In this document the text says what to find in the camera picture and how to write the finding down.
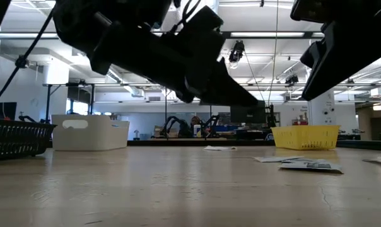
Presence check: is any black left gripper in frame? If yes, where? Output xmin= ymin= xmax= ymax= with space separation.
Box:
xmin=89 ymin=20 xmax=260 ymax=107

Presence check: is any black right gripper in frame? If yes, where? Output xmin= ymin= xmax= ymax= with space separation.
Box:
xmin=290 ymin=0 xmax=381 ymax=102

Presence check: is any small white packet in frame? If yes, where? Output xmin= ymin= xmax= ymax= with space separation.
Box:
xmin=253 ymin=155 xmax=305 ymax=163
xmin=202 ymin=145 xmax=238 ymax=151

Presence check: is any white antiseptic towelette packet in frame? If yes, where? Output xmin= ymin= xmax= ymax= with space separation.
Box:
xmin=278 ymin=159 xmax=345 ymax=175

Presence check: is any black computer monitor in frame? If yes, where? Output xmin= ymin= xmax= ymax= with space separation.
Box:
xmin=230 ymin=105 xmax=269 ymax=125

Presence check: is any person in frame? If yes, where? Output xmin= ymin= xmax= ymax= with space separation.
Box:
xmin=190 ymin=115 xmax=202 ymax=138

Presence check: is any white round column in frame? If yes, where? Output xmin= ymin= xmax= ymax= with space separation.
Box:
xmin=307 ymin=90 xmax=336 ymax=126

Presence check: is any yellow plastic basket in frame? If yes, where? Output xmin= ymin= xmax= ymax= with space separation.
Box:
xmin=271 ymin=124 xmax=341 ymax=151

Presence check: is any white plastic bin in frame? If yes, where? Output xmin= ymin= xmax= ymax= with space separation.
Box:
xmin=50 ymin=113 xmax=131 ymax=151

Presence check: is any black plastic basket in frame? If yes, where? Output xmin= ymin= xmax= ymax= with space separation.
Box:
xmin=0 ymin=118 xmax=57 ymax=162

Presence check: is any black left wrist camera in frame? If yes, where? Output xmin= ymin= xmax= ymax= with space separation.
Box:
xmin=165 ymin=5 xmax=226 ymax=64

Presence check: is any black metal table frame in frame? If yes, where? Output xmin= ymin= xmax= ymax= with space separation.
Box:
xmin=127 ymin=139 xmax=381 ymax=151

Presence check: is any thin black cable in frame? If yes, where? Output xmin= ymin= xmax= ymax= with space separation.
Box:
xmin=0 ymin=9 xmax=56 ymax=110

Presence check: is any black wall monitor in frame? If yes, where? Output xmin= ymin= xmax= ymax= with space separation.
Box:
xmin=0 ymin=102 xmax=18 ymax=120

